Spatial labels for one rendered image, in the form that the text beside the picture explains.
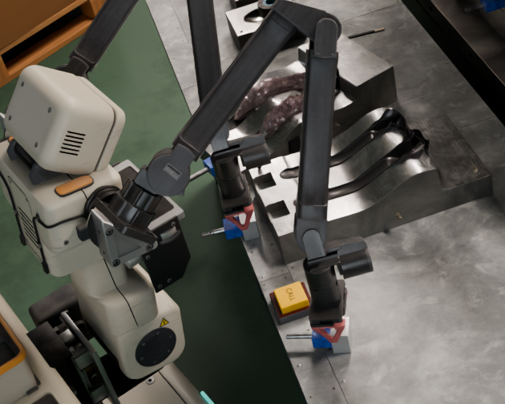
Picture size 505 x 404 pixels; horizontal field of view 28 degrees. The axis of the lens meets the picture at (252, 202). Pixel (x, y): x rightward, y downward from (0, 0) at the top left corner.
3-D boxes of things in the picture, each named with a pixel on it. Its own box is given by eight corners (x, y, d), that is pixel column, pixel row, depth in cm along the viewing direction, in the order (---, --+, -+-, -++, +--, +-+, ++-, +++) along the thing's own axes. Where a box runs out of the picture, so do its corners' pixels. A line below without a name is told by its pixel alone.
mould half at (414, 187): (285, 264, 225) (274, 221, 216) (254, 195, 244) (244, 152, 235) (493, 194, 228) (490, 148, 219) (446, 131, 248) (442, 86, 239)
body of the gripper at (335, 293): (345, 284, 200) (340, 259, 195) (343, 324, 193) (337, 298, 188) (313, 287, 202) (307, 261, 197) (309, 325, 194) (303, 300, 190)
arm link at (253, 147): (206, 123, 224) (206, 127, 215) (256, 108, 223) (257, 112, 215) (220, 174, 226) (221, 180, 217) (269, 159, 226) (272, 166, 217)
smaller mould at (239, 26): (242, 56, 290) (237, 36, 286) (229, 32, 302) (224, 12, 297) (308, 35, 292) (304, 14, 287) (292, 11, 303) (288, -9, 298)
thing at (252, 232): (205, 250, 233) (199, 234, 230) (203, 236, 237) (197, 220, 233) (260, 237, 233) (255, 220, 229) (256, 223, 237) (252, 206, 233)
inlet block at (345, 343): (287, 354, 206) (283, 337, 202) (289, 335, 209) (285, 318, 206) (351, 353, 203) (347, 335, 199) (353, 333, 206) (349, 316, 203)
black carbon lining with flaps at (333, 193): (297, 217, 225) (290, 186, 219) (277, 175, 237) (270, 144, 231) (442, 168, 228) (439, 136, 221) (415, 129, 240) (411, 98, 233)
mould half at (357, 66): (237, 192, 246) (228, 158, 239) (186, 145, 264) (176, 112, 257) (397, 100, 261) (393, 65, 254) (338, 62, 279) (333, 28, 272)
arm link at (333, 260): (299, 252, 191) (305, 272, 187) (333, 242, 191) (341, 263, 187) (305, 277, 195) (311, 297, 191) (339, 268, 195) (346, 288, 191)
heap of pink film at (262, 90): (264, 146, 248) (259, 121, 243) (228, 115, 260) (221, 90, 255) (349, 98, 256) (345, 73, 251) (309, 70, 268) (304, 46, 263)
